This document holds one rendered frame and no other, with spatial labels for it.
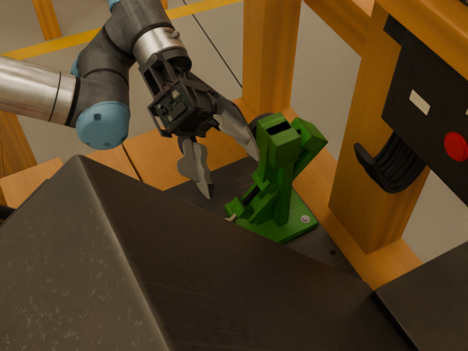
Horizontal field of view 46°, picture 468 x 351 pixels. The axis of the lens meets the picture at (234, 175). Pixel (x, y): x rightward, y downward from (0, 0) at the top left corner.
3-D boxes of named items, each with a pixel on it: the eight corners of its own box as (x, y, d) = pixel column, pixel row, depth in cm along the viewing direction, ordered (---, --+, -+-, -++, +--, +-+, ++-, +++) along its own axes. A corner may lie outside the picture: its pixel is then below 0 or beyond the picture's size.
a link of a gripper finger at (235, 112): (231, 144, 79) (191, 113, 83) (237, 145, 80) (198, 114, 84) (247, 115, 77) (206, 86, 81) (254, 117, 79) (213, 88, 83)
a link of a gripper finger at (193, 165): (175, 202, 79) (166, 138, 80) (199, 202, 84) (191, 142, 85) (191, 198, 77) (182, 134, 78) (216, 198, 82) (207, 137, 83)
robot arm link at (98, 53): (63, 98, 88) (102, 52, 83) (67, 56, 96) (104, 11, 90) (106, 120, 93) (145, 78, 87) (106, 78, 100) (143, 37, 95)
